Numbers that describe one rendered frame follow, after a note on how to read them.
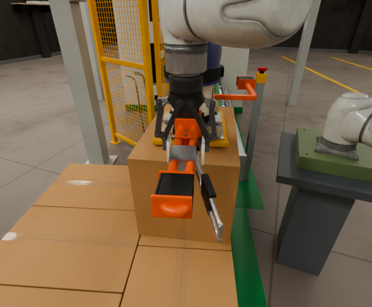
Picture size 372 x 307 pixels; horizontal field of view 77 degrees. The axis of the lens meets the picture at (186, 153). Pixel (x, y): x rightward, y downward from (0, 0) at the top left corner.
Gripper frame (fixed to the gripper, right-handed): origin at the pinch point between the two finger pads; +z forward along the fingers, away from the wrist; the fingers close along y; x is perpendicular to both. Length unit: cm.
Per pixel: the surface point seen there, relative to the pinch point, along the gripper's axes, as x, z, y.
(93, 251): -7, 53, 39
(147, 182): -16.4, 23.0, 15.8
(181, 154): 5.0, -2.7, 0.6
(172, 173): 14.3, -3.5, 1.4
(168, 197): 21.3, -3.5, 1.3
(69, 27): -144, -23, 103
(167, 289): 6, 53, 6
